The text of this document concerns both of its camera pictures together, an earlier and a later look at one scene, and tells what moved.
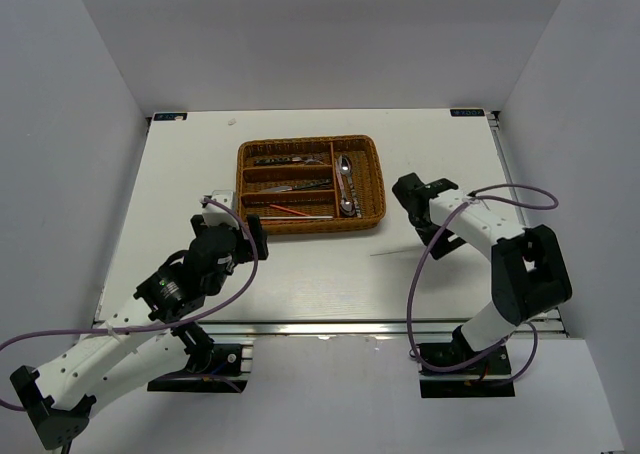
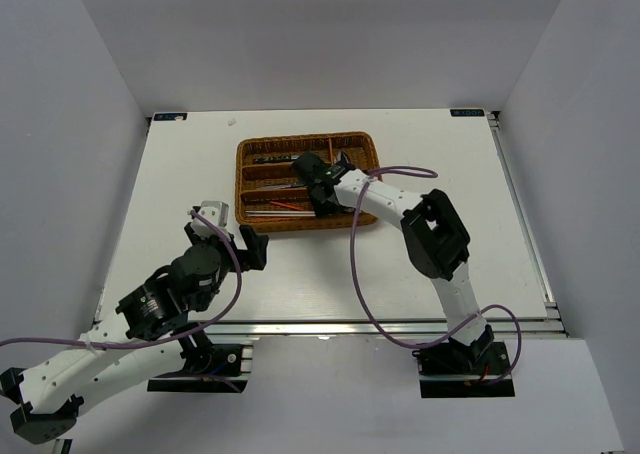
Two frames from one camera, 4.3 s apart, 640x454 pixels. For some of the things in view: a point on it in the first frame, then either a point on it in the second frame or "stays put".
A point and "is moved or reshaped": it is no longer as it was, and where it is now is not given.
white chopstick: [371, 255] → [281, 215]
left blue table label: [170, 116] stays put
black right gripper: [445, 247] → [324, 210]
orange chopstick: [287, 209] is moved or reshaped
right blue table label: [467, 112] stays put
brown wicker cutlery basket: [309, 183] stays put
